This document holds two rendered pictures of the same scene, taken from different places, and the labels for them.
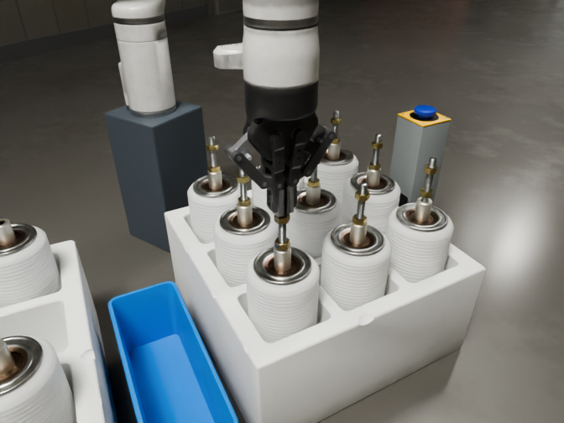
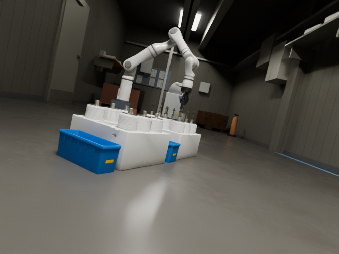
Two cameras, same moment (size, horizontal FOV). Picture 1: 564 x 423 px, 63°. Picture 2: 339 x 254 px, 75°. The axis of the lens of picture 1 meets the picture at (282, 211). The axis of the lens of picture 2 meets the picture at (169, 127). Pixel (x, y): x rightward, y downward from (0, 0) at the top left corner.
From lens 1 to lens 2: 127 cm
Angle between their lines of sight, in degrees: 43
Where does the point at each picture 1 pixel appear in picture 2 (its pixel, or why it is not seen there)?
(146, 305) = not seen: hidden behind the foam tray
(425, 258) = (193, 129)
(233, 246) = (166, 120)
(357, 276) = (188, 127)
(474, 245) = not seen: hidden behind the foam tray
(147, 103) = (125, 98)
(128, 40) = (126, 83)
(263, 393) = (180, 141)
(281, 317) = (181, 129)
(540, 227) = not seen: hidden behind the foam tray
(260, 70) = (187, 84)
